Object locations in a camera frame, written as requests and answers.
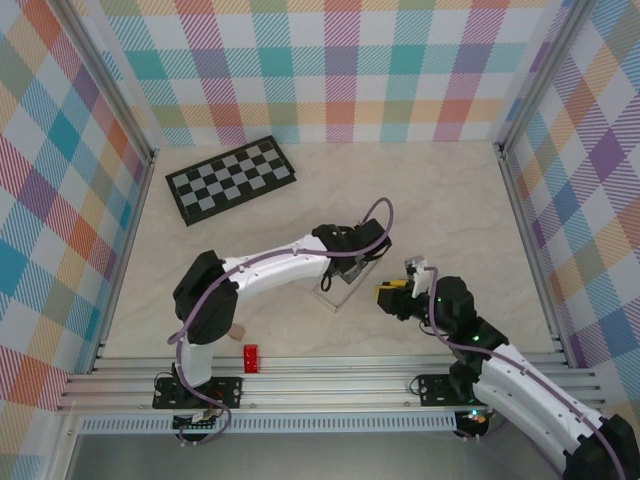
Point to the small electronics board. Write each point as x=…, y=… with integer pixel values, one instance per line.
x=200, y=422

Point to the electronics board with green light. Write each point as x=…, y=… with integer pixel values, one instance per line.
x=472, y=419

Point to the red toy brick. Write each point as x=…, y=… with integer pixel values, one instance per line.
x=251, y=358

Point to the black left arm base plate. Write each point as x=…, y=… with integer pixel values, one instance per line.
x=230, y=392

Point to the white paper box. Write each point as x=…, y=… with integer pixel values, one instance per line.
x=340, y=300

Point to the grey metal panel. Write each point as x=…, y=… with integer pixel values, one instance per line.
x=325, y=457

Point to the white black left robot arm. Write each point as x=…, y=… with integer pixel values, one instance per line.
x=280, y=270

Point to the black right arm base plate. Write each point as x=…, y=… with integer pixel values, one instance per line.
x=435, y=390

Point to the black grey chessboard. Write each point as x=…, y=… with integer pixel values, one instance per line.
x=230, y=180

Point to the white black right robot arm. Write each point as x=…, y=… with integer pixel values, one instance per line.
x=530, y=400

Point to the small wooden cube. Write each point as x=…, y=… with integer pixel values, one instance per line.
x=240, y=334

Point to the wide aluminium rail frame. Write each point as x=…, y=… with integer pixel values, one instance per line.
x=325, y=385

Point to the aluminium corner post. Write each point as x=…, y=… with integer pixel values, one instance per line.
x=106, y=77
x=542, y=75

